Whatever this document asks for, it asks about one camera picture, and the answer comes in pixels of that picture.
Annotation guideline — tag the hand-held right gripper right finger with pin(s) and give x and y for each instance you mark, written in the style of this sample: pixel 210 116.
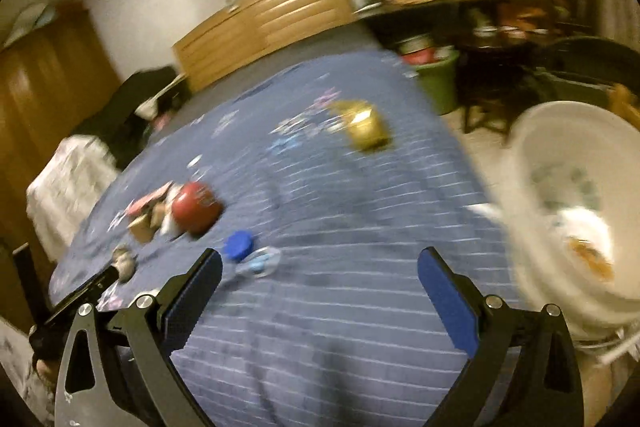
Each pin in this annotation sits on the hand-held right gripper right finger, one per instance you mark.
pixel 445 302

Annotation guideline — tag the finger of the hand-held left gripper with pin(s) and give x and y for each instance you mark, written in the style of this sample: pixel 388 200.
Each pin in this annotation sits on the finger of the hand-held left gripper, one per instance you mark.
pixel 87 292

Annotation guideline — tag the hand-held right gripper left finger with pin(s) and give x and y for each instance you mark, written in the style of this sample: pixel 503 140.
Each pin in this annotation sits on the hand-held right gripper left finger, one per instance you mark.
pixel 192 302

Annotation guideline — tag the grey sock ball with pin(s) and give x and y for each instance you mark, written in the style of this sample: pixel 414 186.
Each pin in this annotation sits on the grey sock ball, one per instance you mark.
pixel 124 259

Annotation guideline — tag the white plastic bucket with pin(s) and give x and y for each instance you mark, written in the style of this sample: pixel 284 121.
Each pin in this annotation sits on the white plastic bucket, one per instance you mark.
pixel 540 287

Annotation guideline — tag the orange print paper cup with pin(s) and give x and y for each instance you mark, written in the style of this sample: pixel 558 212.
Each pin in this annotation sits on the orange print paper cup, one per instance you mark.
pixel 590 254

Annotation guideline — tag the dark upright bar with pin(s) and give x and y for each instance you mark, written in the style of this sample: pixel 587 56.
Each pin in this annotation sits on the dark upright bar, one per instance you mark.
pixel 30 277

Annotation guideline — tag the blue bottle cap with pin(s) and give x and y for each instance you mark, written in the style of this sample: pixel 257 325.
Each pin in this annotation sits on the blue bottle cap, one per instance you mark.
pixel 239 244

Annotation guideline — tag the red apple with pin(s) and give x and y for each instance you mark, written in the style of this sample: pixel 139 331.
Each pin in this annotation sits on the red apple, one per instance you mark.
pixel 196 207

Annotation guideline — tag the crumpled white cloth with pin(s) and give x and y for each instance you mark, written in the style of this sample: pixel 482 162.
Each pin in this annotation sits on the crumpled white cloth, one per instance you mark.
pixel 65 192

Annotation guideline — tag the pink box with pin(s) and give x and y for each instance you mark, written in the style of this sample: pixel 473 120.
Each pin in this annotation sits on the pink box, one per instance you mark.
pixel 147 202

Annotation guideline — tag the blue checked star blanket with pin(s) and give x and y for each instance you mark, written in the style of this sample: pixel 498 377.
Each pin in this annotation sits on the blue checked star blanket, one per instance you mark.
pixel 340 232

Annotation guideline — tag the black clothes pile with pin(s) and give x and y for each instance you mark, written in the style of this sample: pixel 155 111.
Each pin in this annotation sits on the black clothes pile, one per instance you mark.
pixel 130 107

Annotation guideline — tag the brown wooden wardrobe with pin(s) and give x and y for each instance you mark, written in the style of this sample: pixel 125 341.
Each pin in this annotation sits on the brown wooden wardrobe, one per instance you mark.
pixel 40 107

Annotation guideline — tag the gold wrapper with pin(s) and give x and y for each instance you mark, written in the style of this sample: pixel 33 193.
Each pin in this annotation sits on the gold wrapper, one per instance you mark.
pixel 365 127

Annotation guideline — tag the small white cloth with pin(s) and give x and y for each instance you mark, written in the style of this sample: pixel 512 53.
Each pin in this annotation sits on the small white cloth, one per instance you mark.
pixel 146 108

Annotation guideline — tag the green bucket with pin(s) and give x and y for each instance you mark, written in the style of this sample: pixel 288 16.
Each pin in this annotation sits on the green bucket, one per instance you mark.
pixel 440 77

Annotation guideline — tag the grey bed sheet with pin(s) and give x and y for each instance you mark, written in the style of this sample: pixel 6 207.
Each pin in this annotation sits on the grey bed sheet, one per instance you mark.
pixel 280 62

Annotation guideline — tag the white bundle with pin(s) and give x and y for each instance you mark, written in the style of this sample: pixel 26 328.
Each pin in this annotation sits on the white bundle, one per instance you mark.
pixel 32 22

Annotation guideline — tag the wooden headboard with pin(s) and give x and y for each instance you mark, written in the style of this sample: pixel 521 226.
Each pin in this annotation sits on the wooden headboard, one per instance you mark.
pixel 270 22

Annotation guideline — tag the dark desk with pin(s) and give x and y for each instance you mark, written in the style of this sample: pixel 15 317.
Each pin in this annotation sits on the dark desk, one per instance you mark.
pixel 415 9

